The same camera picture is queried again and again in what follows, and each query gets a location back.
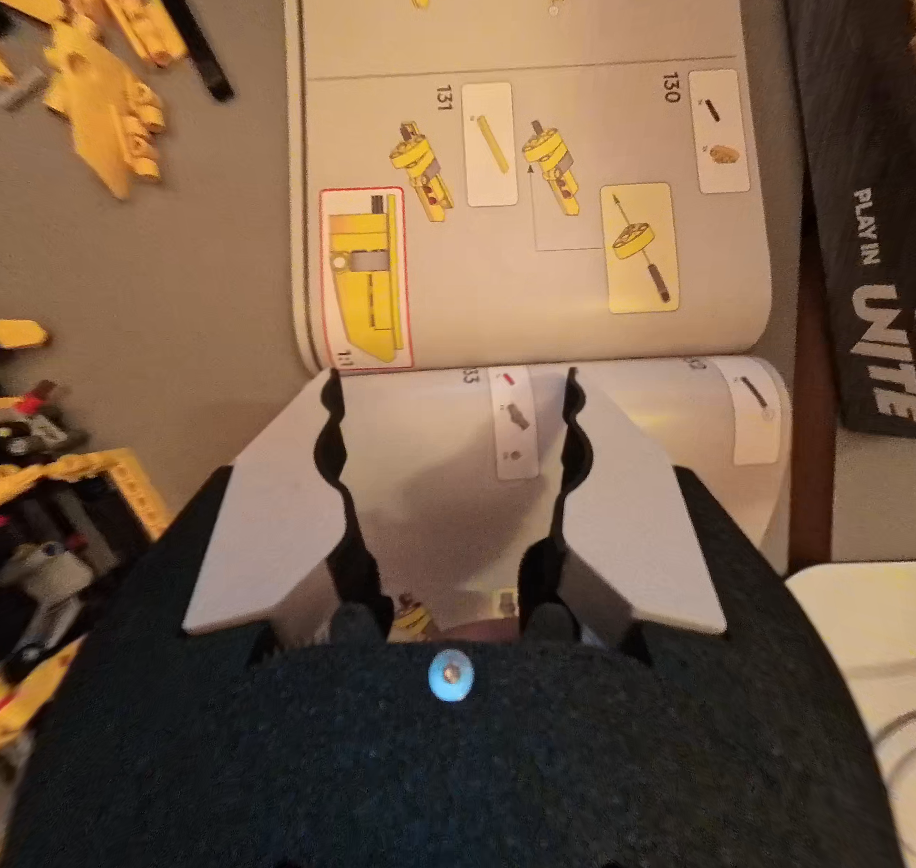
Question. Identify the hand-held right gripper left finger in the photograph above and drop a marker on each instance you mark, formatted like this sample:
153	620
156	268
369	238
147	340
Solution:
265	539

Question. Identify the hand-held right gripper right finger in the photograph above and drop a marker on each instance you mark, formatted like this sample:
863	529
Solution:
637	539

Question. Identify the yellow brick car model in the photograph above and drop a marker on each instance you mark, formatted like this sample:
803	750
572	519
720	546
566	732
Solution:
57	525

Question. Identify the pile of yellow brick pieces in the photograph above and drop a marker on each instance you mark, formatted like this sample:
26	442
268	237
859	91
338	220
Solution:
108	95

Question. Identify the open instruction booklet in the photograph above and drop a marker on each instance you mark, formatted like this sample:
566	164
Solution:
544	281

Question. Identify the black car set box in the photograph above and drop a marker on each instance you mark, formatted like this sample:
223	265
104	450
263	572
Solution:
859	167

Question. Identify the black brick beam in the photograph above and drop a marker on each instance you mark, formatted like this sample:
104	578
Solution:
186	24

